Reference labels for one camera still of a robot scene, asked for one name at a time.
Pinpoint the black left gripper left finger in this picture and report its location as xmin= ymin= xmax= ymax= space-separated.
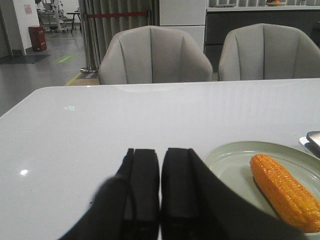
xmin=61 ymin=148 xmax=160 ymax=240

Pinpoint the red barrier belt stanchion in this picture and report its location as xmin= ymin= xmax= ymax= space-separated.
xmin=80 ymin=10 xmax=153 ymax=74

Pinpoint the black silver kitchen scale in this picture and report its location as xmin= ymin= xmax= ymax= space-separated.
xmin=299 ymin=131 xmax=320 ymax=159

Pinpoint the red trash bin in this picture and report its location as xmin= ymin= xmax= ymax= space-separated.
xmin=28 ymin=26 xmax=47 ymax=52

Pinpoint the white cabinet column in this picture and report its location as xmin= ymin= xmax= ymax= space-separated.
xmin=159 ymin=0 xmax=208 ymax=51

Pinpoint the light green plate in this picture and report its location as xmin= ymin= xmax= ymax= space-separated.
xmin=202 ymin=141 xmax=320 ymax=240

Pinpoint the dark grey counter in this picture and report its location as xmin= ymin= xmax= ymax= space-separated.
xmin=204 ymin=5 xmax=320 ymax=72

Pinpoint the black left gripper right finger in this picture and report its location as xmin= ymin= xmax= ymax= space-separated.
xmin=161 ymin=148 xmax=307 ymax=240

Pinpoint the left grey armchair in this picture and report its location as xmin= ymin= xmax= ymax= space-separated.
xmin=98 ymin=25 xmax=213 ymax=85

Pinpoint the orange corn cob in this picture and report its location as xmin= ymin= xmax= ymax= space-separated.
xmin=250 ymin=154 xmax=320 ymax=233

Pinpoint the right grey armchair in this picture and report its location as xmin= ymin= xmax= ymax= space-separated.
xmin=218 ymin=23 xmax=320 ymax=81

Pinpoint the grey armchair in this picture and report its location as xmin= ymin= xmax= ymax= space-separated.
xmin=218 ymin=23 xmax=320 ymax=81
xmin=98 ymin=25 xmax=213 ymax=85

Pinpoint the fruit bowl on counter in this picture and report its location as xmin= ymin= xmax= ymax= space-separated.
xmin=265 ymin=0 xmax=287 ymax=7

